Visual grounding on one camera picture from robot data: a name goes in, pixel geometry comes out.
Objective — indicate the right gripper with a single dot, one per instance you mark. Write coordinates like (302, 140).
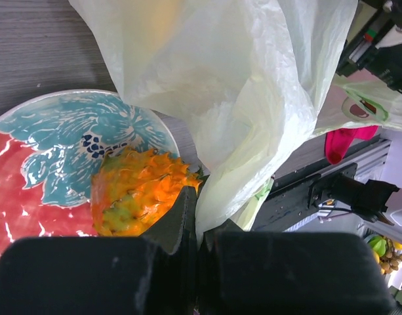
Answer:
(375, 43)

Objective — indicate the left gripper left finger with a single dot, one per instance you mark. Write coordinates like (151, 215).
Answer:
(175, 230)

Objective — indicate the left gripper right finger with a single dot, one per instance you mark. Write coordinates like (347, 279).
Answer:
(226, 226)

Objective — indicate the fake pineapple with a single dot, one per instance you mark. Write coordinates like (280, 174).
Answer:
(133, 190)

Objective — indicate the pale green plastic bag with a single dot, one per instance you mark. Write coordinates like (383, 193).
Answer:
(253, 80)

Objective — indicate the red cloth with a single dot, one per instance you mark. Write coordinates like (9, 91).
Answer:
(337, 142)

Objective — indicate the red and teal plate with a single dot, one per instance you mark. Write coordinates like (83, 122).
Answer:
(50, 146)

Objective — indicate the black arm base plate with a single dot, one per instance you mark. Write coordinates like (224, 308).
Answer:
(288, 208)

